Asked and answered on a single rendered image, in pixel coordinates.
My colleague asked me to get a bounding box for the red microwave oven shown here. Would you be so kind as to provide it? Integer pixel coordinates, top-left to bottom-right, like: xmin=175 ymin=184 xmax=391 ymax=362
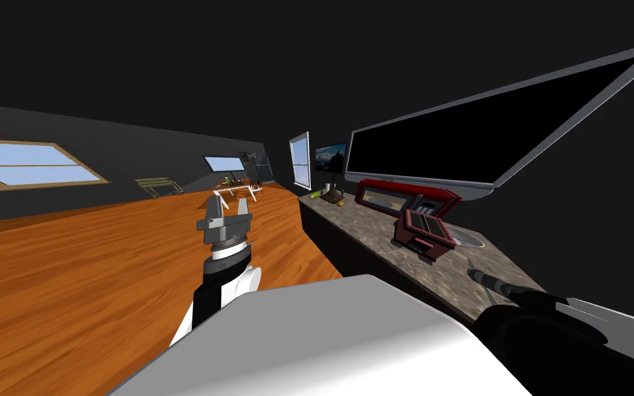
xmin=354 ymin=178 xmax=462 ymax=219

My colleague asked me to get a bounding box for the dark tall cabinet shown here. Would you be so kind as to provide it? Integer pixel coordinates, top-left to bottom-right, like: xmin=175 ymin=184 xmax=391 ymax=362
xmin=239 ymin=151 xmax=276 ymax=186

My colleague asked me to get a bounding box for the wood framed window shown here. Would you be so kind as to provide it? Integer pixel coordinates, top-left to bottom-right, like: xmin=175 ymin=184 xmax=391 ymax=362
xmin=0 ymin=137 xmax=111 ymax=193

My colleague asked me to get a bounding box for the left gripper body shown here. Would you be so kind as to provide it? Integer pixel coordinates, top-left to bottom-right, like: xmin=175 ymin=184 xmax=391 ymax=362
xmin=195 ymin=212 xmax=256 ymax=254

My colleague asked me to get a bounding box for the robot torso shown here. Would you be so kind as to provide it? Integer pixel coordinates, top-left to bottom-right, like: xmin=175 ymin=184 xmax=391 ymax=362
xmin=107 ymin=274 xmax=534 ymax=396

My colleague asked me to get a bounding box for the white framed window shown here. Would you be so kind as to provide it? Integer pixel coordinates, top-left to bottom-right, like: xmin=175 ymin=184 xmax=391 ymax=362
xmin=287 ymin=131 xmax=313 ymax=191

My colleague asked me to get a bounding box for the grey round plate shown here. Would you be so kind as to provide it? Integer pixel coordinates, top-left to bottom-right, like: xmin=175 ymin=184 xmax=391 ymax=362
xmin=442 ymin=222 xmax=486 ymax=250

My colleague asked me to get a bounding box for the grey framed dark window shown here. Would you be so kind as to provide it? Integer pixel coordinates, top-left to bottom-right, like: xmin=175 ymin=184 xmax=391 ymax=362
xmin=344 ymin=37 xmax=634 ymax=202

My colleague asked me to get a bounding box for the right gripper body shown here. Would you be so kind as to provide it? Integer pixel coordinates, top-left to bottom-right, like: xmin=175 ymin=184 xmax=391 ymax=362
xmin=466 ymin=258 xmax=517 ymax=305

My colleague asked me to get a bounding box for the brown knife block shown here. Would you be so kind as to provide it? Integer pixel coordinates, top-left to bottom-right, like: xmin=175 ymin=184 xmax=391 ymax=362
xmin=319 ymin=183 xmax=345 ymax=204

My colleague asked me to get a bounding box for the flat screen television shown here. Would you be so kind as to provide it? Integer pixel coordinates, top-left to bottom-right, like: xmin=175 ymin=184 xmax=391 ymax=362
xmin=314 ymin=142 xmax=348 ymax=177

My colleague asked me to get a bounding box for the wooden bench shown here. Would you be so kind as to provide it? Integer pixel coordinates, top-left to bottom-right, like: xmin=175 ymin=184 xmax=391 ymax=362
xmin=135 ymin=176 xmax=185 ymax=199

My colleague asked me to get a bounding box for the white table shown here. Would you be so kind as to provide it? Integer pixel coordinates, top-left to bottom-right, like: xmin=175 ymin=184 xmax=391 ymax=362
xmin=210 ymin=175 xmax=265 ymax=210

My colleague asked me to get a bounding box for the red toaster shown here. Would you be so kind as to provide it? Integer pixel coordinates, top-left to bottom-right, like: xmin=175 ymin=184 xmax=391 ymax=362
xmin=392 ymin=208 xmax=458 ymax=262

